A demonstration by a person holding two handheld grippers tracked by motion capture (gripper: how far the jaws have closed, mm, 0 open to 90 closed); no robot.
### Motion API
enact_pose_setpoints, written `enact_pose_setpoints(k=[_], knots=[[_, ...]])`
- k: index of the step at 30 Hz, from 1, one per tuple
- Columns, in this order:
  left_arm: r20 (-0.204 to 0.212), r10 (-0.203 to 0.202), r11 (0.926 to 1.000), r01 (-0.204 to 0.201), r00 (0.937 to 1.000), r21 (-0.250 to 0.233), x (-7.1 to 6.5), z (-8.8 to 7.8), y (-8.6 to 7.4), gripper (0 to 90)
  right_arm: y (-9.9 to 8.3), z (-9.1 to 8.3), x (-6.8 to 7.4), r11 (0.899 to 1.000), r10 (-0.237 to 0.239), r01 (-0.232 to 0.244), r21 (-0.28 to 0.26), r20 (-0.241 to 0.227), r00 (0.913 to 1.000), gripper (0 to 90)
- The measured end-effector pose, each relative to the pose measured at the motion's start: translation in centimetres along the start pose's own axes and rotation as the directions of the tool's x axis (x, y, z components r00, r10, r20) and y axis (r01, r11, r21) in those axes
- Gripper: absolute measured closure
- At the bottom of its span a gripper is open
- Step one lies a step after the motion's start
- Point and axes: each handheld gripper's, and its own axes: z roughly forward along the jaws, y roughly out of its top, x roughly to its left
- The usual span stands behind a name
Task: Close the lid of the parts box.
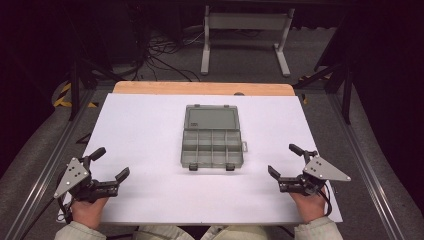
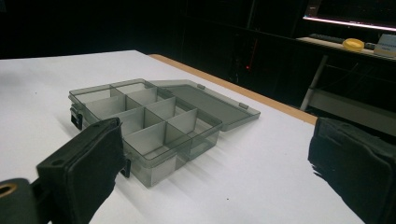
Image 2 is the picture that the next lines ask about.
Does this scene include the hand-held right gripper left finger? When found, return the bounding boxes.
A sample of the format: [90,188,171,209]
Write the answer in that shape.
[35,117,127,224]

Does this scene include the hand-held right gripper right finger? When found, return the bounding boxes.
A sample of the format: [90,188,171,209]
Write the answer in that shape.
[307,117,396,224]

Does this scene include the grey transparent compartment box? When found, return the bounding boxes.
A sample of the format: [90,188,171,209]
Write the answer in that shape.
[67,77,262,189]

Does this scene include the background desk with metal legs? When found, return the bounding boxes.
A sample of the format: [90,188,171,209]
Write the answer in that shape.
[295,36,396,137]

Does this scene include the yellow round object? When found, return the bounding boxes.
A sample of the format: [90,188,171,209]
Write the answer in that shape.
[342,37,365,52]

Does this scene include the white box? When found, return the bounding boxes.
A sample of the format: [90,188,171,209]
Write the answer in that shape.
[373,33,396,58]

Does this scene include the dark keyboard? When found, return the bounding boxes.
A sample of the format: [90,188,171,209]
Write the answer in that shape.
[308,33,377,50]

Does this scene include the monitor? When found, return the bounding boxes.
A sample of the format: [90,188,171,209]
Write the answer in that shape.
[303,0,396,33]

